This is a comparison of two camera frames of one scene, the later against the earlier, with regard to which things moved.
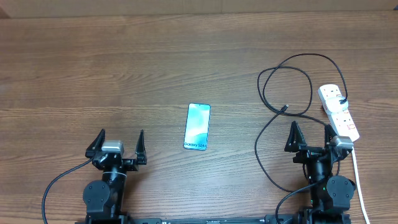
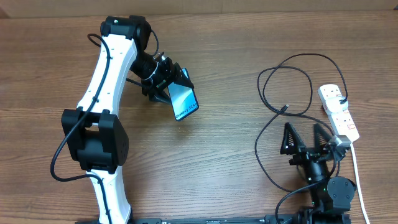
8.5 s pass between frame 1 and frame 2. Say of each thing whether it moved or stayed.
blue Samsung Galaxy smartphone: moved
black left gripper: moved
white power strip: stayed
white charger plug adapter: stayed
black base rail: stayed
